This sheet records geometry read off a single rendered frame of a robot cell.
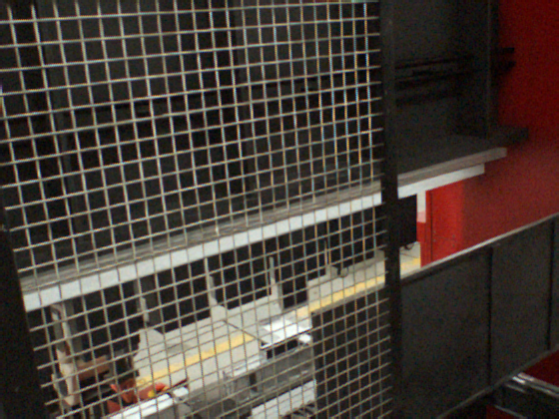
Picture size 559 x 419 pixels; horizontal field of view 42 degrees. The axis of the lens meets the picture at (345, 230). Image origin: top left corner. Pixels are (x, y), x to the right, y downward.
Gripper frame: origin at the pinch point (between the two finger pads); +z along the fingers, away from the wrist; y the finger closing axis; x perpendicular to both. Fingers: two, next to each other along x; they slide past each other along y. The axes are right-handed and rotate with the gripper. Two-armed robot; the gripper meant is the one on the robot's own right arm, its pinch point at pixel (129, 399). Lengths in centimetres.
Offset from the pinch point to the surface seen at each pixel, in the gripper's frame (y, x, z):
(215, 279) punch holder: 47, 6, -34
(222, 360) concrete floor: -122, 143, 51
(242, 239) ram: 57, 10, -43
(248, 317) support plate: 27.7, 31.8, -13.7
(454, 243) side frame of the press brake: 60, 114, -10
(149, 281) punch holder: 47, -15, -41
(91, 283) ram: 47, -30, -46
